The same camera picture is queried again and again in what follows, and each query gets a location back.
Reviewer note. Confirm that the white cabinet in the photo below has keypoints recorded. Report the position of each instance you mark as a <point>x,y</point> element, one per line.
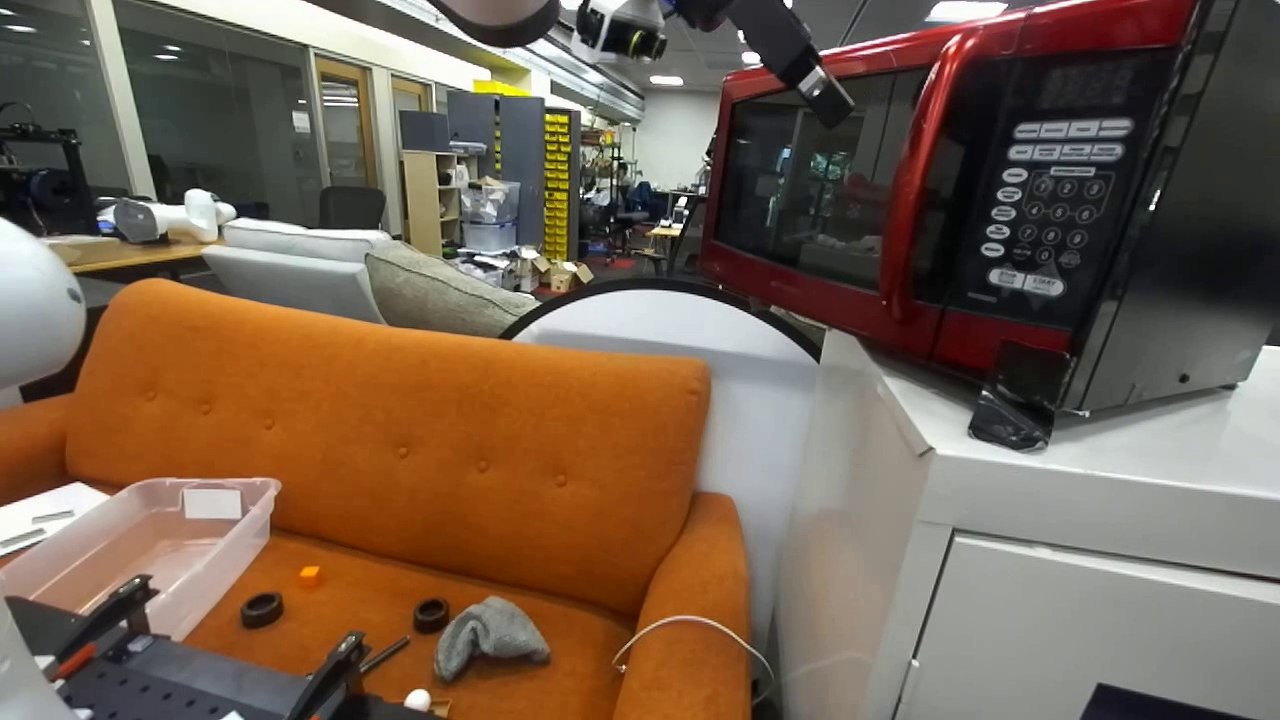
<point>1128,567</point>

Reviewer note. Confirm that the white paper sheet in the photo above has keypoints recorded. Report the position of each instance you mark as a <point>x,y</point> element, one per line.
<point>47,512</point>

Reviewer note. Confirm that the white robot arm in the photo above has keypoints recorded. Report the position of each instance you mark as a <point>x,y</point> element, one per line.
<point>638,30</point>

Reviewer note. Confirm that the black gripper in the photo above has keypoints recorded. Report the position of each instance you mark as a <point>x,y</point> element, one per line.
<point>782,41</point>

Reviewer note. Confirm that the orange fabric sofa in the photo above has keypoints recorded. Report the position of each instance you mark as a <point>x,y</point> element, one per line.
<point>409,468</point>

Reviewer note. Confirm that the red black microwave body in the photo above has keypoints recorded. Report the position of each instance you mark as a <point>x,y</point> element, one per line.
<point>1094,205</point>

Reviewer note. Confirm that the white round panel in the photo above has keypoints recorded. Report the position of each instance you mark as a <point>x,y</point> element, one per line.
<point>678,395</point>

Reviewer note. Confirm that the clear plastic bin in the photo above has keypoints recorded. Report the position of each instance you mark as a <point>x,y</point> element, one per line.
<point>191,536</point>

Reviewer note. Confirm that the red microwave door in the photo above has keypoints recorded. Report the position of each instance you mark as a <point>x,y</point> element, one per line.
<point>803,211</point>

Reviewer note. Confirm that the grey cushion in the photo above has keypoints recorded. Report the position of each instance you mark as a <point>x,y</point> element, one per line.
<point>419,289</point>

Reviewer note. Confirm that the metal T-shaped tool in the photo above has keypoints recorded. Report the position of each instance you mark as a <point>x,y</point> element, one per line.
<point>382,657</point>

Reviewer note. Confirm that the grey crumpled cloth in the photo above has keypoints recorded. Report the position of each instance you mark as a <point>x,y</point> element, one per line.
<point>488,628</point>

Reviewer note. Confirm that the white ball on card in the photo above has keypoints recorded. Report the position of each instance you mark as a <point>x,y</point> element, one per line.
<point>419,701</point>

